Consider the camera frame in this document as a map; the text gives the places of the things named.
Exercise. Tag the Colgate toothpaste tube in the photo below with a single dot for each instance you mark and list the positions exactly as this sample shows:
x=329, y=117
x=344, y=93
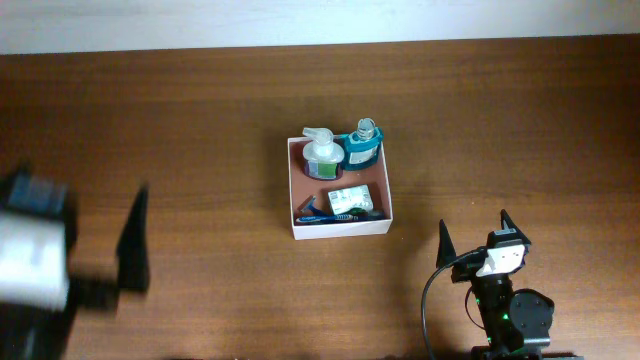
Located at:
x=360, y=214

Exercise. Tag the white cardboard box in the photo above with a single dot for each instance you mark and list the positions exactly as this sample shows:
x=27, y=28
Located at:
x=302, y=188

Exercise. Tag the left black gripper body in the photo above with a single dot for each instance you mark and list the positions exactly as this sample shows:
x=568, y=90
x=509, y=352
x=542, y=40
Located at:
x=90, y=287

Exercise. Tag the blue white toothbrush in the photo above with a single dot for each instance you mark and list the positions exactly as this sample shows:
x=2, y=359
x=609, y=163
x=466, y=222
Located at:
x=318, y=219

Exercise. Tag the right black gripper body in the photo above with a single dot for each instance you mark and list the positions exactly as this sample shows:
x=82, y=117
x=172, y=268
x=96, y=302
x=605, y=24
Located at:
x=466, y=268

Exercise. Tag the teal mouthwash bottle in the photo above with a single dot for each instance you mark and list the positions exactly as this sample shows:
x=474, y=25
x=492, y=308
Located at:
x=362, y=146

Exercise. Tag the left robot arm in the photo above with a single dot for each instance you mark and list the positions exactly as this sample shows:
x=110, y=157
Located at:
x=33, y=333

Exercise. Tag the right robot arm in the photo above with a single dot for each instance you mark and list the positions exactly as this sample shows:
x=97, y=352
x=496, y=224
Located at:
x=516, y=322

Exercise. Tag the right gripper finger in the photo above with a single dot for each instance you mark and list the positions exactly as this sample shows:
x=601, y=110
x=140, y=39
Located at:
x=446, y=251
x=507, y=224

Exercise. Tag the blue disposable razor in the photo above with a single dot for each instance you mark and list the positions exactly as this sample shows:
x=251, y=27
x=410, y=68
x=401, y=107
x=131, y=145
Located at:
x=308, y=207

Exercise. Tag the green white floss packet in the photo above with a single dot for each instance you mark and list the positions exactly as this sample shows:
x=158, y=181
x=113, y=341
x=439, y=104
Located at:
x=343, y=200

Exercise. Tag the clear hand soap pump bottle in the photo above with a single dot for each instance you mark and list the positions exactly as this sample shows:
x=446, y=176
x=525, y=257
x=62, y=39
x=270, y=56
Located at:
x=322, y=155

